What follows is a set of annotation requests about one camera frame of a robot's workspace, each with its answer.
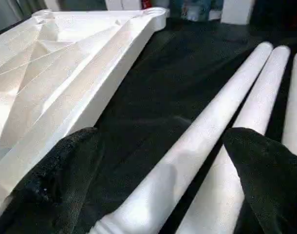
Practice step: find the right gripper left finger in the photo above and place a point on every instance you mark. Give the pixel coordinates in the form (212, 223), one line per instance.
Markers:
(53, 195)

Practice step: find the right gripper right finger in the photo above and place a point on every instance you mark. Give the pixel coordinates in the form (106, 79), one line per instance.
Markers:
(272, 190)

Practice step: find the white plastic table top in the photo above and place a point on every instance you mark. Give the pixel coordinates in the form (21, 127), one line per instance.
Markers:
(65, 61)

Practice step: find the black plastic mat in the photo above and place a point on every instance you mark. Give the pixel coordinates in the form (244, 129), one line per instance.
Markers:
(163, 85)

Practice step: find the grey-brown curtain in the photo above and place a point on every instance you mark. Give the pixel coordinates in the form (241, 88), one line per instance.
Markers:
(17, 12)

